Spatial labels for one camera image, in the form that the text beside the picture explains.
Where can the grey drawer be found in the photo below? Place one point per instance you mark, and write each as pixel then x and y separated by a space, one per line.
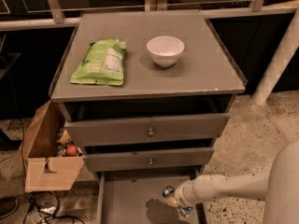
pixel 107 132
pixel 136 197
pixel 148 159

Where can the grey bottom drawer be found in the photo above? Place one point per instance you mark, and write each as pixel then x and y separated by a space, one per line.
pixel 136 197

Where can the grey middle drawer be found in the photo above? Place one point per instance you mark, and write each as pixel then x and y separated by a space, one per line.
pixel 148 159

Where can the brown cardboard box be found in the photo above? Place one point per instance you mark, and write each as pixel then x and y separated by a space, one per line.
pixel 45 171

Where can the white diagonal post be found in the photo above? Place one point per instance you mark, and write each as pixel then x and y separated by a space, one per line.
pixel 288 45

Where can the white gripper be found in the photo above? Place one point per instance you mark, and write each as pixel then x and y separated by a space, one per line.
pixel 180 194

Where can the grey drawer cabinet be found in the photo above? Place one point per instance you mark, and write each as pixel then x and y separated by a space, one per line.
pixel 204 80

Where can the green chip bag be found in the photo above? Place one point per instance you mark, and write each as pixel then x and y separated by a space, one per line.
pixel 102 64

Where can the grey top drawer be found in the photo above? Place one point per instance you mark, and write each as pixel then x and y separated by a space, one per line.
pixel 107 132

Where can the red apple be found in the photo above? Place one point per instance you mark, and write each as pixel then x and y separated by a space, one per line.
pixel 71 151

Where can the metal railing frame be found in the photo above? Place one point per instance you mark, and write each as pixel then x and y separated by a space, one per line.
pixel 41 14

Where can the white ceramic bowl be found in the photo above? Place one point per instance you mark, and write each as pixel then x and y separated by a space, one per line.
pixel 165 50

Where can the yellow snack package in box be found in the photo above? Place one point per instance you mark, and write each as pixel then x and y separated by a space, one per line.
pixel 63 137

